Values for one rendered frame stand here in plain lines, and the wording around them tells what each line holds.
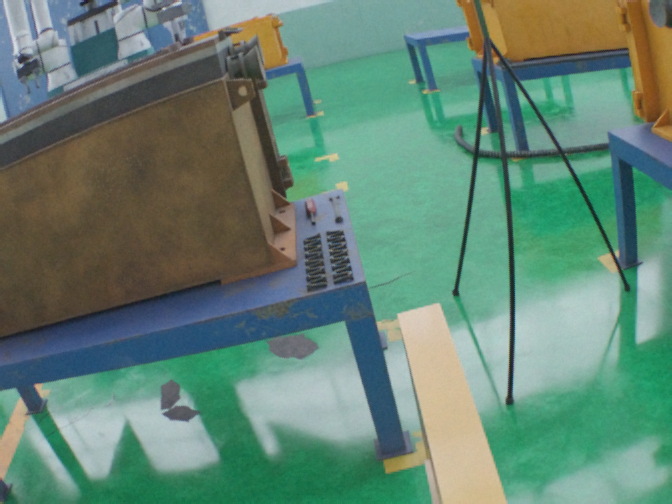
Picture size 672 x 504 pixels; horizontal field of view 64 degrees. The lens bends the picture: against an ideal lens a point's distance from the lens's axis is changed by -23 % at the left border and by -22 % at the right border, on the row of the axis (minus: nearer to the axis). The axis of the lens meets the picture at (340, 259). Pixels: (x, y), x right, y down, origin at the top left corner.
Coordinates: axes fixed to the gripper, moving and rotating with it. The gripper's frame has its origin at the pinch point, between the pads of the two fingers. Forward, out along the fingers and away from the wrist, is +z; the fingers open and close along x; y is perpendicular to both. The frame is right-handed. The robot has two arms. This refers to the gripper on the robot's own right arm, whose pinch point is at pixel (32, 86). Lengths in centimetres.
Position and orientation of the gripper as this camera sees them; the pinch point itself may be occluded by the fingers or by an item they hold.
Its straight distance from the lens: 298.7
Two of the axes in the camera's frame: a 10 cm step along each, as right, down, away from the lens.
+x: -9.1, 4.1, -0.8
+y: -0.8, 0.1, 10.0
